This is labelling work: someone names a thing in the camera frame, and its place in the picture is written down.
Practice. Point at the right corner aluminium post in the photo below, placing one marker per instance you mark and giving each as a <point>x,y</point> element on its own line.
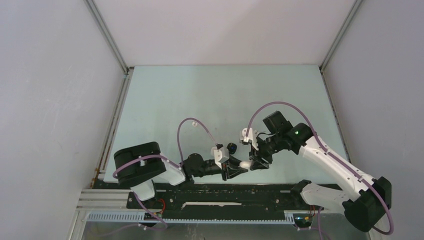
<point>340,34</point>

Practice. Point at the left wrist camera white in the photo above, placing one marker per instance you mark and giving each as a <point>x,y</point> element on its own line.
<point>221,155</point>

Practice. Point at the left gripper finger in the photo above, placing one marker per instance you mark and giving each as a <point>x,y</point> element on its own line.
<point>232,173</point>
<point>234,162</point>

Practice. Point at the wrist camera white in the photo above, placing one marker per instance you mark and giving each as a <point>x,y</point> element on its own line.
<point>221,155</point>
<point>248,136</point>

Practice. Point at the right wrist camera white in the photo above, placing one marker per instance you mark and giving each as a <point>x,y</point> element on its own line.
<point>248,136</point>

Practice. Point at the white cable duct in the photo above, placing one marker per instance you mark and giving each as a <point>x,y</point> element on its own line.
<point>143,217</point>

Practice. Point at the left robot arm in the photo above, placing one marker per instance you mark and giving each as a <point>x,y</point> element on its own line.
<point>138,166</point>

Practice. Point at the black charging case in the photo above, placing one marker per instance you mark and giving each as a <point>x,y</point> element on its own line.
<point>232,148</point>

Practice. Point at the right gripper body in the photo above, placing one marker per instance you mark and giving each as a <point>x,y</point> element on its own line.
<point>267,147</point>

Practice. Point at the left corner aluminium post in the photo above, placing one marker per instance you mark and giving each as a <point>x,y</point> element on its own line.
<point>107,35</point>

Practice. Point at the aluminium frame rail front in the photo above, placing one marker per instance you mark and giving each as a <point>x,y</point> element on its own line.
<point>115,200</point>

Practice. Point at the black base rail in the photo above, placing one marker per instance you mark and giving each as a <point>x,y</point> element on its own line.
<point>224,201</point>

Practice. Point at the corner aluminium post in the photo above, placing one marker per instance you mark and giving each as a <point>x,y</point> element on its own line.
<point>340,34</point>
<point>107,35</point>

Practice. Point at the white oval charging case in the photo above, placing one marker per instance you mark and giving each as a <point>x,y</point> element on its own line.
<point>245,164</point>

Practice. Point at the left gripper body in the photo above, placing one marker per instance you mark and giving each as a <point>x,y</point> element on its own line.
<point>224,167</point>

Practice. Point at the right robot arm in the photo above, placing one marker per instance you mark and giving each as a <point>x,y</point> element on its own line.
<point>362,198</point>

